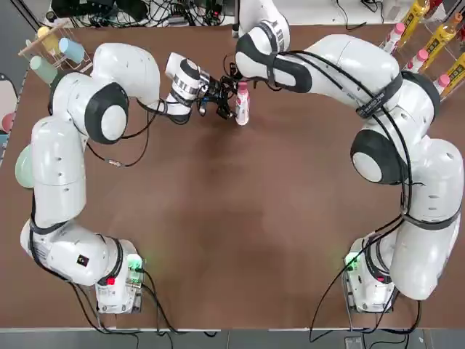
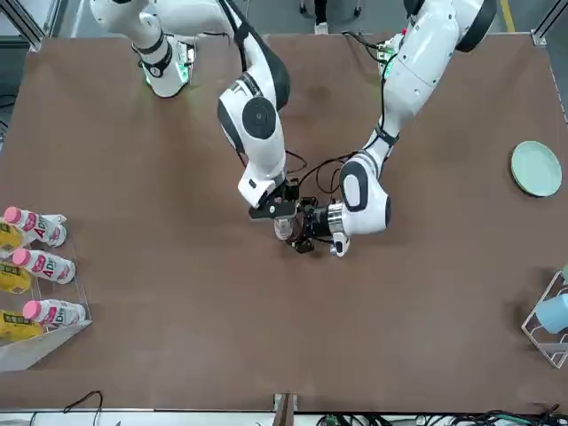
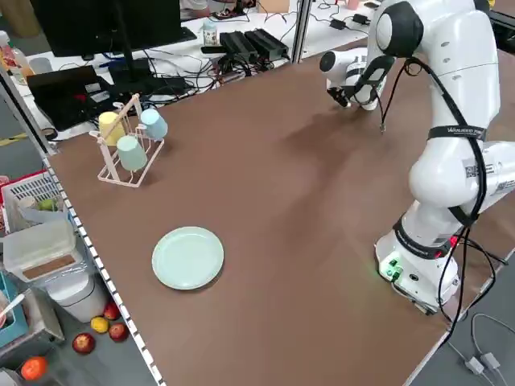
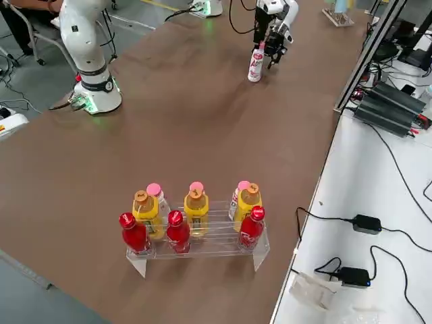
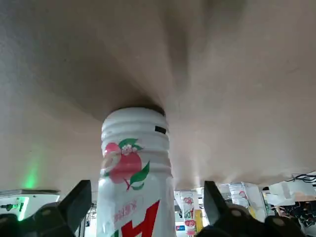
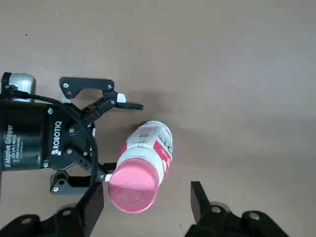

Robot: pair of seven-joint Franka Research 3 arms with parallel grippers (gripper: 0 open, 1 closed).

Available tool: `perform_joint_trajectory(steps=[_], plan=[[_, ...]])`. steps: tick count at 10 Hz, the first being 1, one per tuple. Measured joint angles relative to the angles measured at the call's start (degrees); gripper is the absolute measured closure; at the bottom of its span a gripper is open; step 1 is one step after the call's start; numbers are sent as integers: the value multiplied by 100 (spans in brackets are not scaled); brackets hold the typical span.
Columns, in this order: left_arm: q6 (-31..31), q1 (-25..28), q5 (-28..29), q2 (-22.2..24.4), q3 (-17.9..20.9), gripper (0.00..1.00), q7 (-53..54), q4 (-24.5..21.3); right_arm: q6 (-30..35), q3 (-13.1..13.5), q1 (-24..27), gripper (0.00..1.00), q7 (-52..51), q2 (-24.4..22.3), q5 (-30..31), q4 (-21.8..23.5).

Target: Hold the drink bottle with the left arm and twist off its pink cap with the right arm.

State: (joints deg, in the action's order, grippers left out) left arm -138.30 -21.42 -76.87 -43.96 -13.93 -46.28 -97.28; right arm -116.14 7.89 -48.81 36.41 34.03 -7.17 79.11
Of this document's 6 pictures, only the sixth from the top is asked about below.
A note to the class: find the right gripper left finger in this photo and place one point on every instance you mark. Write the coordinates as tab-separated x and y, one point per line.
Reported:
81	217

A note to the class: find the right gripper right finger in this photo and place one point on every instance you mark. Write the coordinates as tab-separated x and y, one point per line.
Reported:
217	222

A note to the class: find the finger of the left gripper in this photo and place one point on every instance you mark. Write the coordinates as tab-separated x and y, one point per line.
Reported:
86	84
66	185

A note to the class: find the pink bottle cap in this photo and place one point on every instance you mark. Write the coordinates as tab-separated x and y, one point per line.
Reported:
133	187

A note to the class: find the white pink-label drink bottle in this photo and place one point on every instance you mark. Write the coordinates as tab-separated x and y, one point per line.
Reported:
148	138

